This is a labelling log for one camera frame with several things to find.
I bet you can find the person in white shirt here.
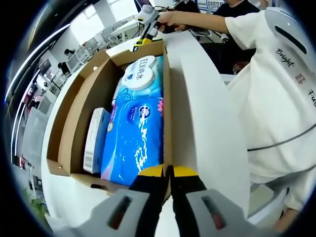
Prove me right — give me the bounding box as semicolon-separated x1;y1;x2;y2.
226;7;316;218

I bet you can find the grey device cable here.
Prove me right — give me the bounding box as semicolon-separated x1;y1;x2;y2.
246;123;316;152

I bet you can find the white barcode carton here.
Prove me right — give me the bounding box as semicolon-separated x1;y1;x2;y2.
83;107;112;173

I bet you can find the brown cardboard shoe box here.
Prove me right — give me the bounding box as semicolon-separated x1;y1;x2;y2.
46;39;173;205

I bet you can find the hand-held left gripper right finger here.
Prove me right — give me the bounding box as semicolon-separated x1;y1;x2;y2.
169;165;250;237

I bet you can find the blue soft tissue pack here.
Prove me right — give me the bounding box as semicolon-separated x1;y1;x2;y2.
100;97;165;186

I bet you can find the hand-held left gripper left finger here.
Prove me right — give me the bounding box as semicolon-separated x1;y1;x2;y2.
85;165;165;237

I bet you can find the person's right hand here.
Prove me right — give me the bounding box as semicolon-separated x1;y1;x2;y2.
158;11;190;32

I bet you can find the white chest device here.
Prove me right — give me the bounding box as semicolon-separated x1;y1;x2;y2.
264;7;309;54

